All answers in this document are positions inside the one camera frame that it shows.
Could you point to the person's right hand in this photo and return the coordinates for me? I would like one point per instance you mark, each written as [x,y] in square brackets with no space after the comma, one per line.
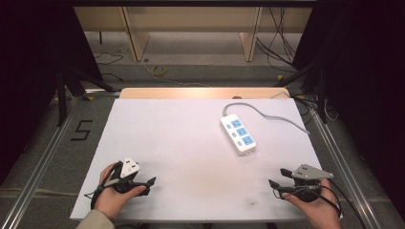
[318,211]

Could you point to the black curtain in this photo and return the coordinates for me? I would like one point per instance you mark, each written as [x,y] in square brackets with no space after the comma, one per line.
[366,79]
[28,79]

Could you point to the white power strip blue sockets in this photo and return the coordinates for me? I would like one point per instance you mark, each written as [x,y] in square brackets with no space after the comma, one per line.
[238,134]

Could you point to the white table board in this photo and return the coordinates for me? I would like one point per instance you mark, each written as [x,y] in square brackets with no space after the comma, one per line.
[178,152]

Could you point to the yellow tape roll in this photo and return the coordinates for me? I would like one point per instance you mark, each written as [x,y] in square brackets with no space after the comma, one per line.
[158,70]

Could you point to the beige wooden desk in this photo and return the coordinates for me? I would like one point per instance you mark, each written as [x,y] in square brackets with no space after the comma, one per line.
[191,19]

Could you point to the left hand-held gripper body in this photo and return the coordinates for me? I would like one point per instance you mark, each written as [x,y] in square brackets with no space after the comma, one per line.
[129,168]

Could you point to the aluminium floor rail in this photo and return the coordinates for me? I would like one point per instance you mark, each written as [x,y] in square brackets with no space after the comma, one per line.
[347,168]
[38,165]

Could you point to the wooden table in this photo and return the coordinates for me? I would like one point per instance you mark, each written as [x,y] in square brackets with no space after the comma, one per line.
[191,93]

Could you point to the black metal stand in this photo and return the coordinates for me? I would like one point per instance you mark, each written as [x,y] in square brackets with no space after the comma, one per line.
[313,79]
[68,86]

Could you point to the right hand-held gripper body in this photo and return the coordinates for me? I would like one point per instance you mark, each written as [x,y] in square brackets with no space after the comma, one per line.
[307,184]

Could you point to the person's left hand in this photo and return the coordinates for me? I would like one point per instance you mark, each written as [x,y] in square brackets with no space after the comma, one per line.
[110,200]

